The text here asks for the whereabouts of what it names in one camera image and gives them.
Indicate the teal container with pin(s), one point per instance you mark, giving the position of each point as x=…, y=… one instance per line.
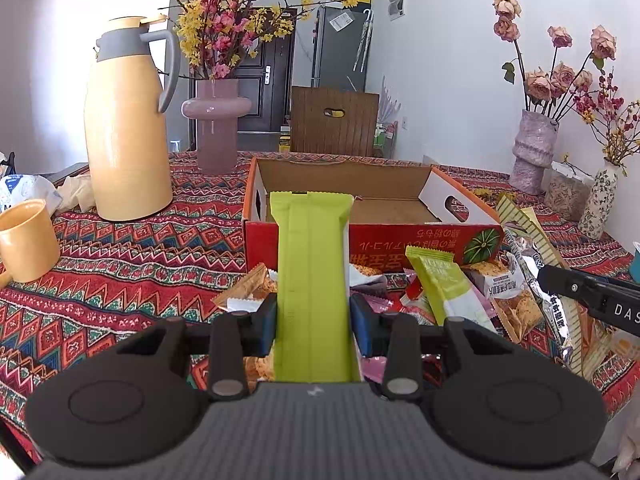
x=636, y=262

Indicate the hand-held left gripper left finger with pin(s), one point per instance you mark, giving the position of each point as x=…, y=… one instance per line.
x=265, y=325

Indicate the dried rose bouquet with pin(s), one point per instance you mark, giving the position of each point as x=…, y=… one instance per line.
x=540, y=82

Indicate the red cardboard box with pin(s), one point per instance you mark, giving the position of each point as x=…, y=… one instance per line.
x=380, y=245

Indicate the pink and yellow blossom branches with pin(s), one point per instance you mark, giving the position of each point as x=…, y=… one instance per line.
x=220, y=20

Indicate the white umbrella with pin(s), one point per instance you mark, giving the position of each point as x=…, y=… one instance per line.
x=364, y=40

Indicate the crumpled beige tissue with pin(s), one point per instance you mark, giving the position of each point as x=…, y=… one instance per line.
x=75, y=190

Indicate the yellow thermos jug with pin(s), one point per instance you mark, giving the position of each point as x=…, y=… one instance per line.
x=125, y=135

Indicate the yellow mug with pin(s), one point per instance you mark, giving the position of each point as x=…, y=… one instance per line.
x=27, y=240

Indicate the textured pink vase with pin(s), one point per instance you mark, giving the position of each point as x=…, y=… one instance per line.
x=532, y=155

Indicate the dark brown door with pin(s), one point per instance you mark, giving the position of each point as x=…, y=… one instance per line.
x=255, y=105

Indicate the patterned red tablecloth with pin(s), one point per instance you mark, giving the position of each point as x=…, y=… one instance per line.
x=125, y=270

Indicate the long green snack packet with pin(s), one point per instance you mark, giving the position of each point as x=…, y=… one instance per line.
x=310, y=285

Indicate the clear jar of seeds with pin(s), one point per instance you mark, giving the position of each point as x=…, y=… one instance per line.
x=565, y=195

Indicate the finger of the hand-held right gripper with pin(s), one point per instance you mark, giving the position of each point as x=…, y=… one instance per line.
x=560, y=280

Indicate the small storage cart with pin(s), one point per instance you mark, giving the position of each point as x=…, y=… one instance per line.
x=385, y=137

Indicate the floral ceramic vase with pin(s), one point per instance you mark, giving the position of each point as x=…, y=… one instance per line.
x=597, y=200

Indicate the smooth pink vase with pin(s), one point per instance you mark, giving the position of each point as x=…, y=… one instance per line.
x=215, y=130

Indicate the pile of snack packets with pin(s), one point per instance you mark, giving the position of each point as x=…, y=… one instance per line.
x=450, y=280

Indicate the white plastic bag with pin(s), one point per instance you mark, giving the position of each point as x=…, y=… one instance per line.
x=25, y=187

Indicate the fallen yellow petals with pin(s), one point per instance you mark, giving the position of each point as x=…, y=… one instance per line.
x=492, y=195

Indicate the white feather decoration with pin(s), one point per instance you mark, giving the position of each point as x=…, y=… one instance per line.
x=387, y=100

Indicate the grey refrigerator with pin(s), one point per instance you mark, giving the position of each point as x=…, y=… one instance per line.
x=335, y=55

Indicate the wooden chair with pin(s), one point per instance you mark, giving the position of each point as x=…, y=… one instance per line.
x=310, y=130

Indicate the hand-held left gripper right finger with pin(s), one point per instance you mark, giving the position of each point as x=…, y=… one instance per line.
x=360, y=325

